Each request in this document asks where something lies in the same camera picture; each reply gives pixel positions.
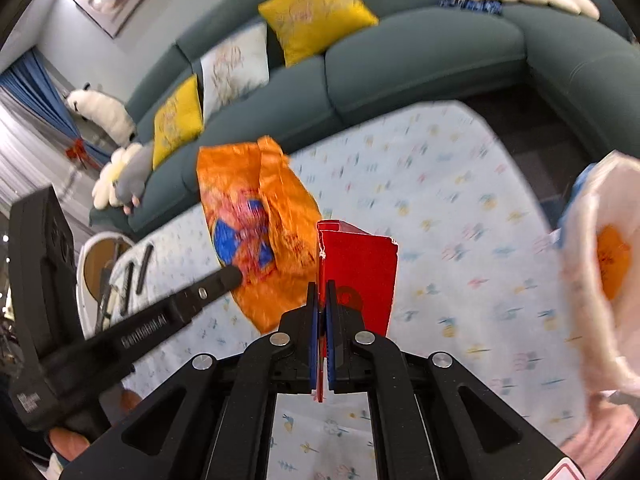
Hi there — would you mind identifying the blue patterned cloth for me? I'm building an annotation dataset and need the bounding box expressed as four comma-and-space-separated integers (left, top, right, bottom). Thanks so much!
438, 0, 503, 15

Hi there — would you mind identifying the orange snack bag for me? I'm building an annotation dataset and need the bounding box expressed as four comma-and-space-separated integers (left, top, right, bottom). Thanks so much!
196, 136, 321, 334

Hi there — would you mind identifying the teal sectional sofa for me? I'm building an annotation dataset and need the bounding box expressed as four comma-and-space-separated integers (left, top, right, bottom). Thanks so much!
89, 0, 639, 238

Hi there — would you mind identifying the white sheep plush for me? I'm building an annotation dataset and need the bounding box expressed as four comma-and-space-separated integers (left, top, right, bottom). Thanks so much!
66, 87, 136, 146

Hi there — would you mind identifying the orange snack wrapper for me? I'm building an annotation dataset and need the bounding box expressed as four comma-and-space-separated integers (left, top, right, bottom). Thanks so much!
597, 224, 631, 301

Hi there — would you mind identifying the large yellow embroidered cushion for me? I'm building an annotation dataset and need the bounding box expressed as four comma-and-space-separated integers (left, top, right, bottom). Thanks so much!
258, 0, 378, 67

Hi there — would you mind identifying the blue curtain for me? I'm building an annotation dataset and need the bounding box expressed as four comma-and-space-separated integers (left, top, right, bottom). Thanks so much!
1, 49, 110, 169

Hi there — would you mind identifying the red paper box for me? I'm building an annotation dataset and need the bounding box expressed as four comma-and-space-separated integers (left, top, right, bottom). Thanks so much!
317, 220, 398, 393

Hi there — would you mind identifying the grey paw plush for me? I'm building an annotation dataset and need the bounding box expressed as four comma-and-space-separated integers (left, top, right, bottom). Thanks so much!
114, 141, 154, 216

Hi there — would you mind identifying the black remote control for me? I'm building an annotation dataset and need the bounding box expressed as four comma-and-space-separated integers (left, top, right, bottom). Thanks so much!
119, 261, 134, 318
136, 243, 154, 296

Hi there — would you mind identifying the round white side table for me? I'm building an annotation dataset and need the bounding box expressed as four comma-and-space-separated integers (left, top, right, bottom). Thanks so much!
76, 231, 134, 338

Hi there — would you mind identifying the person hand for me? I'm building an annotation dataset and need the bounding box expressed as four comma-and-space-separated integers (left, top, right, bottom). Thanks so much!
49, 389, 142, 462

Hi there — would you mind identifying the small yellow embroidered cushion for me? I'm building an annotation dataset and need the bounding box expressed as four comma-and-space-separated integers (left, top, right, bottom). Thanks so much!
152, 74, 204, 170

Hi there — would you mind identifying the small white daisy cushion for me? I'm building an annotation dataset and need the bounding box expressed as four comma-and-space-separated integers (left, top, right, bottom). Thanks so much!
91, 142, 142, 210

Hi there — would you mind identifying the light blue embroidered cushion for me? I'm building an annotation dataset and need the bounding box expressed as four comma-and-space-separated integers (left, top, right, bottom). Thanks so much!
200, 21, 270, 122

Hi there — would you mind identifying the light patterned tablecloth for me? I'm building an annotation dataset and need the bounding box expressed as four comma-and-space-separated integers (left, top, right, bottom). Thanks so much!
112, 103, 587, 479

